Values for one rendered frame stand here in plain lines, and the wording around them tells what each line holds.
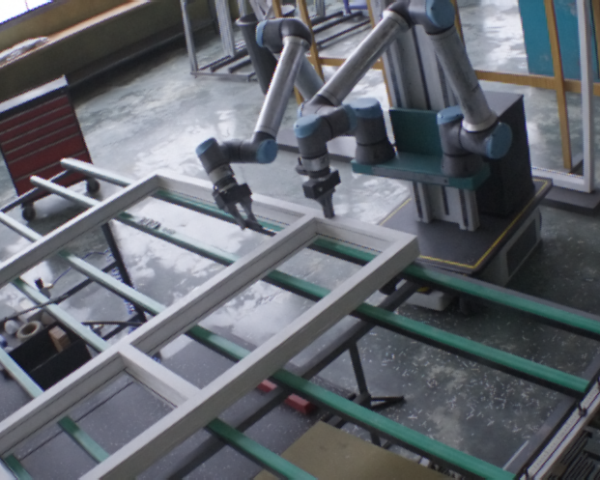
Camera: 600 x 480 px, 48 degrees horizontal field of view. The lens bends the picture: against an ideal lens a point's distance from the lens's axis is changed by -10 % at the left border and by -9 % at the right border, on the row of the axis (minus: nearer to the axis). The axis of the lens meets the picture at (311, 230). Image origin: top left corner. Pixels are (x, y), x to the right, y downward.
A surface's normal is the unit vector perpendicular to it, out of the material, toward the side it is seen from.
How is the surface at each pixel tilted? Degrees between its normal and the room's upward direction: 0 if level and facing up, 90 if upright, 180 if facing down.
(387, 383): 0
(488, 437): 0
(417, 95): 90
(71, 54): 90
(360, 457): 0
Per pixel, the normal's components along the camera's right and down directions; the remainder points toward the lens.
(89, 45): 0.68, 0.21
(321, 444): -0.22, -0.86
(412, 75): -0.62, 0.50
